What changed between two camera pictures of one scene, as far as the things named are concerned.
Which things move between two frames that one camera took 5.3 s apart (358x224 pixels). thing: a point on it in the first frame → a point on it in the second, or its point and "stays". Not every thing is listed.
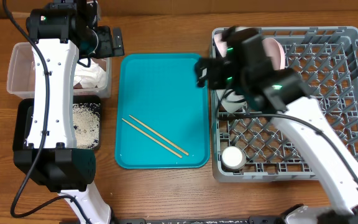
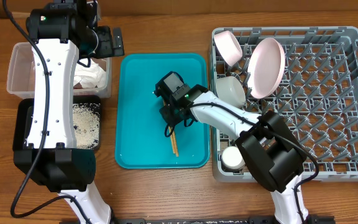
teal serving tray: [163, 117] stays
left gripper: [110, 49] stays
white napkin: [90, 77] stays
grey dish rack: [332, 63] stays
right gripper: [206, 73] → [168, 112]
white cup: [233, 157] stays
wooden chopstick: [160, 135] → [175, 144]
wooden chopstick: [150, 137] → [172, 140]
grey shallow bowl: [232, 101] stays
